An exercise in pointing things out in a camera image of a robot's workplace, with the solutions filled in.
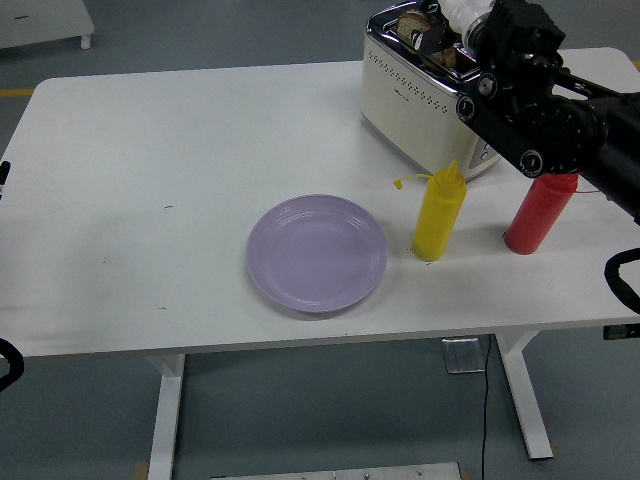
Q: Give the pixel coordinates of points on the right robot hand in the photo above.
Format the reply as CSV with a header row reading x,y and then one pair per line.
x,y
462,10

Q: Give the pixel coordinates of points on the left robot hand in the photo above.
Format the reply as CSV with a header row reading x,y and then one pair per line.
x,y
4,172

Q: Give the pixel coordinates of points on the brown bread slice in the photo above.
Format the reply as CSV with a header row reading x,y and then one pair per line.
x,y
407,22

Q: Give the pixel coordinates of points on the cream and chrome toaster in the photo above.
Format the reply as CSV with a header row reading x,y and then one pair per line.
x,y
415,115

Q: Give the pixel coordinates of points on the purple round plate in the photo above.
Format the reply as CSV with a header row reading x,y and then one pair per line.
x,y
317,255

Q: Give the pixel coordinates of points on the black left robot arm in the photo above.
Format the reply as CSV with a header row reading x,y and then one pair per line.
x,y
16,365

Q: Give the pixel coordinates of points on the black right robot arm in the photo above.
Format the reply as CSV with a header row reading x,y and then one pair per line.
x,y
550,115

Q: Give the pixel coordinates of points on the small metal floor plate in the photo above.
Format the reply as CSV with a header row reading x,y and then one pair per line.
x,y
462,356

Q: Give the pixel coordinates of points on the white cabinet with feet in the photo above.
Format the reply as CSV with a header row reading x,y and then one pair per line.
x,y
40,20

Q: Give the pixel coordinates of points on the yellow squeeze bottle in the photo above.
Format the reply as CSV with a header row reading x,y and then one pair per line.
x,y
437,220

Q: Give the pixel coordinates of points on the red squeeze bottle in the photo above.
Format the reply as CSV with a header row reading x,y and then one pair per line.
x,y
535,220

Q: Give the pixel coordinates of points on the white table leg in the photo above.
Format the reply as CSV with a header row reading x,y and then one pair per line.
x,y
525,400
167,415

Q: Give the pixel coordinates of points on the black table control panel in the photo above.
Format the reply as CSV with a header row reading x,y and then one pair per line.
x,y
620,332

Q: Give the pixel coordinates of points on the large metal base plate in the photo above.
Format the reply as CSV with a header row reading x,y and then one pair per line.
x,y
335,472

